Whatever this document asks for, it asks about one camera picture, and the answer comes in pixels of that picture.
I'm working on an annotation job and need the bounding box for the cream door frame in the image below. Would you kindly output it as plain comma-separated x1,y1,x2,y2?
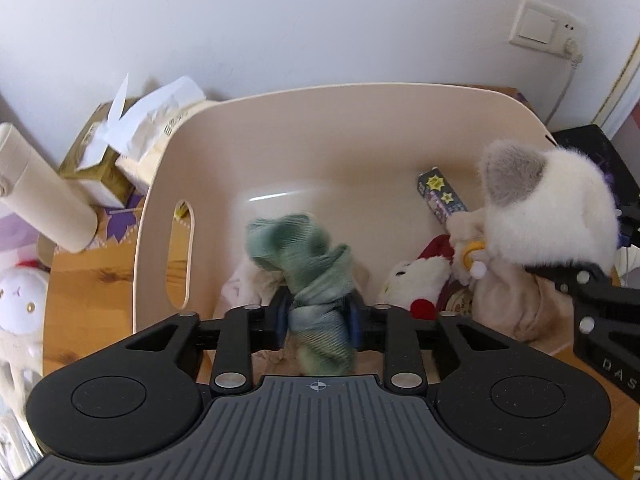
597,25,640,136

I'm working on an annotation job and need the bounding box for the white plush toy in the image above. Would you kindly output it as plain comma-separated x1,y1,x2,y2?
0,259,51,401

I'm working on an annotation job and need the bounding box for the green plaid scrunchie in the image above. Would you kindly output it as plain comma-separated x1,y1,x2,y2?
245,214,358,376

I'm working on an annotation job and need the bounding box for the red white plush doll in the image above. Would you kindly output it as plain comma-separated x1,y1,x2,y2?
377,234,453,318

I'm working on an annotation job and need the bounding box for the beige plastic basket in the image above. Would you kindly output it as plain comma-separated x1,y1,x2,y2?
132,82,566,361

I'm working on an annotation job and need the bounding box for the white wall switch socket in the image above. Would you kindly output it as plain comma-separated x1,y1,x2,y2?
509,0,587,56

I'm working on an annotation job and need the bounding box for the long printed snack box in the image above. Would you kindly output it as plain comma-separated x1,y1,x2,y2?
417,167,468,221

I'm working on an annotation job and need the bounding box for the cream tissue pack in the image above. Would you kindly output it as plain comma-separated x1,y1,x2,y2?
107,74,221,196

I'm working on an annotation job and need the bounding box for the white fluffy plush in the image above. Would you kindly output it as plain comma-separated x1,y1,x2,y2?
477,139,621,273

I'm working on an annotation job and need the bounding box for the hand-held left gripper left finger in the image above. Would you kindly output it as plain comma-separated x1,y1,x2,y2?
125,289,292,396

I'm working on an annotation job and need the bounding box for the cream thermos bottle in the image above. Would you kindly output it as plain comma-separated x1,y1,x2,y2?
0,122,101,253

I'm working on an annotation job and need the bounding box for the beige fluffy cloth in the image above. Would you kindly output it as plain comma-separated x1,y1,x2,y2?
447,210,571,343

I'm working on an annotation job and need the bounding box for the white bedding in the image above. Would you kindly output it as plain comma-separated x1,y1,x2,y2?
0,400,41,480

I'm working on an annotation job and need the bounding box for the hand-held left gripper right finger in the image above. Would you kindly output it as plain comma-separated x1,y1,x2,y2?
346,297,521,396

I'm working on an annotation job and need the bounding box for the wooden desk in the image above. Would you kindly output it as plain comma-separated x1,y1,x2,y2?
42,240,640,476

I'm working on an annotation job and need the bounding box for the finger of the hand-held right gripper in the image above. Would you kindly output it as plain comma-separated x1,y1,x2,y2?
525,260,610,302
616,205,640,250

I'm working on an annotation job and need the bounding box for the white power cable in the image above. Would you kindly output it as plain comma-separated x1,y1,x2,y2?
545,42,583,131

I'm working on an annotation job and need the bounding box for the gold tissue box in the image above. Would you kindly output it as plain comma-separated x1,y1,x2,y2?
59,100,136,208

